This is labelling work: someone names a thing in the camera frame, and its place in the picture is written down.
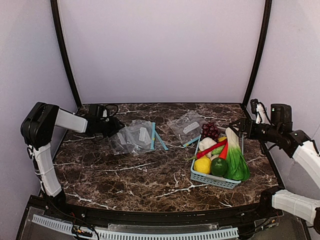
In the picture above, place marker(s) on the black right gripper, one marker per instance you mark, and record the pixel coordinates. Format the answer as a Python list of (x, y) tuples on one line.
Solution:
[(245, 128)]

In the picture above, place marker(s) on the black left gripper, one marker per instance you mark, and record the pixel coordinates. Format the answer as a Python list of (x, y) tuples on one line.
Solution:
[(114, 125)]

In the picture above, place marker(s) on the clear zip bag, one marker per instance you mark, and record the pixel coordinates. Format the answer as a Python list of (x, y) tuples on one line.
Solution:
[(120, 143), (142, 137), (188, 127)]

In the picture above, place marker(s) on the green white bok choy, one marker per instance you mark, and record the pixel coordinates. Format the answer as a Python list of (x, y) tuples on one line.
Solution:
[(238, 169)]

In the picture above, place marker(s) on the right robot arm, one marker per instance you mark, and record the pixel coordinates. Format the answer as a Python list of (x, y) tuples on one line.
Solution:
[(277, 128)]

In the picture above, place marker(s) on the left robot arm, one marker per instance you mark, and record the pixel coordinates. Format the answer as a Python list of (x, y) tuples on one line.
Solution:
[(37, 131)]

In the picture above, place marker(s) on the purple grape bunch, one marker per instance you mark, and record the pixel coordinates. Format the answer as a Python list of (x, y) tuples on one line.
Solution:
[(210, 130)]

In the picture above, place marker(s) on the green cucumber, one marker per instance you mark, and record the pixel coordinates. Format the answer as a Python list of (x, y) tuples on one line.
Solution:
[(218, 150)]

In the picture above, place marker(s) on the white garlic bulb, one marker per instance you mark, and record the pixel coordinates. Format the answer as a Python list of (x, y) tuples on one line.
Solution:
[(206, 143)]

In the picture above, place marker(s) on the green avocado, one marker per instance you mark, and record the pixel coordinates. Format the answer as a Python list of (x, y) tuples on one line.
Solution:
[(219, 167)]

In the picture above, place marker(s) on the red chili pepper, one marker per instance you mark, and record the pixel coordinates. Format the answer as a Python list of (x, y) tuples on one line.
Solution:
[(208, 150)]

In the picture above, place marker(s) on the yellow lemon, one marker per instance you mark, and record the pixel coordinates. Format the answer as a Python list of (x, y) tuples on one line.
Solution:
[(203, 165)]

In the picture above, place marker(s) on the light blue plastic basket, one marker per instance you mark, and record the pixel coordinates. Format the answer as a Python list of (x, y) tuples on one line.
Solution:
[(211, 179)]

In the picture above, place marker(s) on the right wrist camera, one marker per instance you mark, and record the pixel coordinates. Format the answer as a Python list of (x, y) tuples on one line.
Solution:
[(258, 110)]

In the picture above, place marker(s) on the white slotted cable duct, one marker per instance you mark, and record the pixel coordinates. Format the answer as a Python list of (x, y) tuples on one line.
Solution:
[(138, 232)]

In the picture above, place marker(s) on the black right frame post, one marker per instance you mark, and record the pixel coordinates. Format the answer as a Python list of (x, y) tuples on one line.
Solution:
[(259, 52)]

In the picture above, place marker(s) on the black frame post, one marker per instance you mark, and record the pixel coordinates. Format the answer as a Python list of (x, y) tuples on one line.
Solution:
[(259, 52), (63, 52)]

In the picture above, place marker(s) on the black left frame post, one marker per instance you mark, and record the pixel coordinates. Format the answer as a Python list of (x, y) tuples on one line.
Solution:
[(63, 52)]

